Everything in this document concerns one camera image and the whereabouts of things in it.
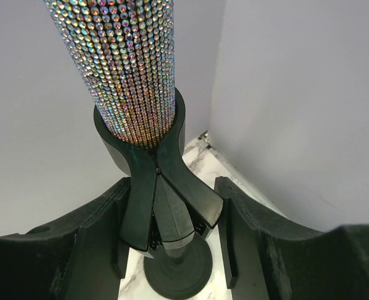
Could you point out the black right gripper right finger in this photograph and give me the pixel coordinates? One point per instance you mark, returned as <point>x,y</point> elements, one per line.
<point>267,256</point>

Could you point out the rhinestone handheld microphone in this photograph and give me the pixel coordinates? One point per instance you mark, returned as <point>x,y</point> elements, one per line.
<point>124,52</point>

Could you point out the black round base mic stand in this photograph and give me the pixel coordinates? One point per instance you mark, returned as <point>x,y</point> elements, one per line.
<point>170,212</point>

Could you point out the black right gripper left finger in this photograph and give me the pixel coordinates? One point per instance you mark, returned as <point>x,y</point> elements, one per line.
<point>76,256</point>

